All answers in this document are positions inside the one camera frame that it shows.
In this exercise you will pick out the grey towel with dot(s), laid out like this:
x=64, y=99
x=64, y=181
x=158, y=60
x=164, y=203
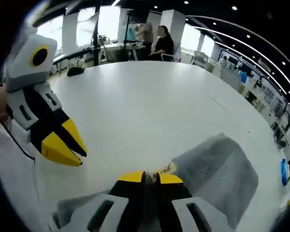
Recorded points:
x=220, y=169

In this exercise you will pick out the blue flat packet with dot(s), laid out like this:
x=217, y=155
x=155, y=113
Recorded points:
x=284, y=171

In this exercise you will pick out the person's left hand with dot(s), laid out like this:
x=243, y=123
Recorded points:
x=2, y=106

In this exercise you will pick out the black rounded object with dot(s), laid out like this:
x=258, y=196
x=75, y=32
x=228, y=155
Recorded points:
x=75, y=71

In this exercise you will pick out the person's white shirt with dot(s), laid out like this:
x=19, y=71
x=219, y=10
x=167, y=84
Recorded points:
x=12, y=183

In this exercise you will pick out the black upright pole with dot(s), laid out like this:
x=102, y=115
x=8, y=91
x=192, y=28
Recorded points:
x=96, y=41

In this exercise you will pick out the white chair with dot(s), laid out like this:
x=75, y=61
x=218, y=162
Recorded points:
x=172, y=56

